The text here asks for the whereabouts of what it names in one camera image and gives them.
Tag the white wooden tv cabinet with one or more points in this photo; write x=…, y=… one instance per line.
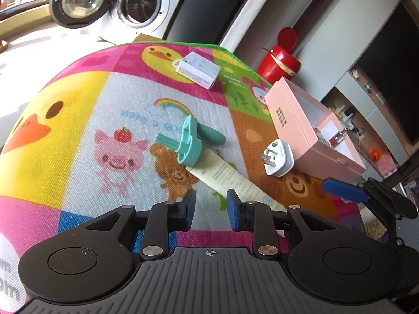
x=386, y=127

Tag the pink cardboard box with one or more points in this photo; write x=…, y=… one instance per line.
x=294, y=121

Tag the teal plastic tool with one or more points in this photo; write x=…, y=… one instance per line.
x=190, y=140

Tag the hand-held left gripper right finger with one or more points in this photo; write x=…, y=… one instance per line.
x=232, y=211

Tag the black television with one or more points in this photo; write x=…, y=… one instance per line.
x=396, y=68

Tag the cream squeeze tube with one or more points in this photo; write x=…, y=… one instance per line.
x=226, y=178

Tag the silver washing machine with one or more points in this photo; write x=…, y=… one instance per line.
x=140, y=3

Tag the pile of beige pellets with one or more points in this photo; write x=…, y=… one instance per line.
x=375, y=229

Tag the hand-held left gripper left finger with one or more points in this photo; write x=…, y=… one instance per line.
x=190, y=211

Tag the red lidded bin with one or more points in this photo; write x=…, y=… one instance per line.
x=278, y=63

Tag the colourful cartoon play mat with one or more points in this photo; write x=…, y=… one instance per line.
x=81, y=111

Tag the orange pumpkin toy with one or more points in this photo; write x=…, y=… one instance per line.
x=375, y=154

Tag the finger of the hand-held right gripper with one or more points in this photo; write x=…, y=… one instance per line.
x=343, y=190

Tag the white three-pin plug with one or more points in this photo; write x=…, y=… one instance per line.
x=278, y=158

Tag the small white carton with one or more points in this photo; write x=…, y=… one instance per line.
x=198, y=70

